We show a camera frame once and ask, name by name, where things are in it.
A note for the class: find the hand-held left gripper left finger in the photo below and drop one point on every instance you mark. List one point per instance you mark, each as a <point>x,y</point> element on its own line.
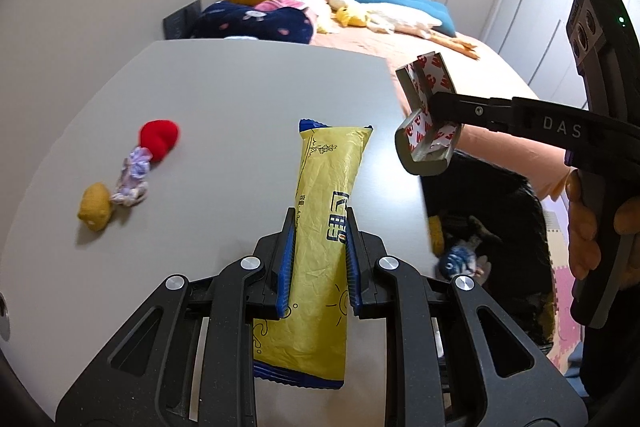
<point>285,267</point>

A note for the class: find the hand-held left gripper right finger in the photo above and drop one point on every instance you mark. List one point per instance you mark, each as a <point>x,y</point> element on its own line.
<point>352,267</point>

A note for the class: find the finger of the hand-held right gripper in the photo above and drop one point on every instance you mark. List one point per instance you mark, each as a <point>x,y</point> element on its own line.
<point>475,112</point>

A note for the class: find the grey foam corner guard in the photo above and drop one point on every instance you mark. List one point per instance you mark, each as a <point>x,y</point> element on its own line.
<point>415,157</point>

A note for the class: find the black trash bag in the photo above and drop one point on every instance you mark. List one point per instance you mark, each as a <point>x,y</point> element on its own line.
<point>500,207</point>

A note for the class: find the yellow snack packet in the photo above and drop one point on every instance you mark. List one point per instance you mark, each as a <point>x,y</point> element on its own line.
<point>325,167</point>

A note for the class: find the blue fish plush toy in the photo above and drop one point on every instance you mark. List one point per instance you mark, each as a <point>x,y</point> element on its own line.
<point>457,257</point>

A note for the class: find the person's right hand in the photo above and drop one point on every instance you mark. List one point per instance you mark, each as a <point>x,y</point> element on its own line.
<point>582,237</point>

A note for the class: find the bed with orange sheet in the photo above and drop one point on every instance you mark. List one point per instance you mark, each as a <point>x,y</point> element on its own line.
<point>500,72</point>

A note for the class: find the white goose plush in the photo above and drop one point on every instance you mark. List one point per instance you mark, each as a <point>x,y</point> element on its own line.
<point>400,19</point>

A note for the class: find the yellow duck plush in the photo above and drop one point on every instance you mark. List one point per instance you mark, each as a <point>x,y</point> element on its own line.
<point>350,16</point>

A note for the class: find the pastel foam floor mat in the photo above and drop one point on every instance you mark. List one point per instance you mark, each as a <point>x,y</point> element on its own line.
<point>565,287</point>

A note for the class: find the cream pillow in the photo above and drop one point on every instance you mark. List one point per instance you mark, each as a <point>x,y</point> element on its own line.
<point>315,14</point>

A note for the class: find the pink plush toy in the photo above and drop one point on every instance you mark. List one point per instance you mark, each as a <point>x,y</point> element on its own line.
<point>280,3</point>

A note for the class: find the navy heart print pillow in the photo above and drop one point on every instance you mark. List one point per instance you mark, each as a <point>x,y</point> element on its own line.
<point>250,27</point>

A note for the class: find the black wall socket panel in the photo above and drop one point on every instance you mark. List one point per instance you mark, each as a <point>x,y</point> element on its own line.
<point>182,19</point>

